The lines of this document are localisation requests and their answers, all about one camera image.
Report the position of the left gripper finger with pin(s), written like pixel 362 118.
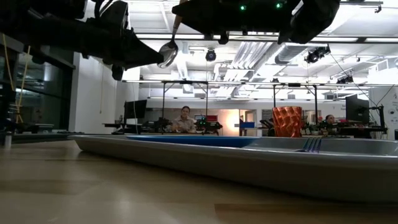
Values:
pixel 138 45
pixel 136 59

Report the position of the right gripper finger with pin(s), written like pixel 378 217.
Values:
pixel 199 7
pixel 202 23

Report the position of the iridescent blue fork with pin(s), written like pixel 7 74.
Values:
pixel 312 146

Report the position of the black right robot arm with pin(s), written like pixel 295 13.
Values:
pixel 314 18

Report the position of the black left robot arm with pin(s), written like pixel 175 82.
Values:
pixel 46 28

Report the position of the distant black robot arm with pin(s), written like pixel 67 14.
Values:
pixel 158 124
pixel 206 124

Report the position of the blue round plate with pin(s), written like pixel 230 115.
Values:
pixel 192 141

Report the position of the red-orange faceted cup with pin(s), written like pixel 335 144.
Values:
pixel 287 121

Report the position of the grey plastic tray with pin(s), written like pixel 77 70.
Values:
pixel 217 165

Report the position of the black computer monitor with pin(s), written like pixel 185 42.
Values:
pixel 357 109
pixel 135 109

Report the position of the dark distant desk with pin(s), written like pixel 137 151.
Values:
pixel 121 126
pixel 367 129

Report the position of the black ceiling spotlight cluster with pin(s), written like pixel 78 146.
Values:
pixel 345 80
pixel 315 54

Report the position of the person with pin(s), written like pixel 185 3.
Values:
pixel 329 119
pixel 184 123

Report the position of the red box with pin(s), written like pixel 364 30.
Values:
pixel 212 118

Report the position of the blue box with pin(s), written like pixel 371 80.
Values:
pixel 247 125

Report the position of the black hanging ceiling camera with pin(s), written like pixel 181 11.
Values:
pixel 211 55

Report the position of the silver ventilation duct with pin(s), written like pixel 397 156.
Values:
pixel 289 53

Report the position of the black distant rig frame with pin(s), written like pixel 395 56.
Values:
pixel 315 102
pixel 163 102

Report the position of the white cylinder post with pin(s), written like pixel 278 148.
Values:
pixel 7 140

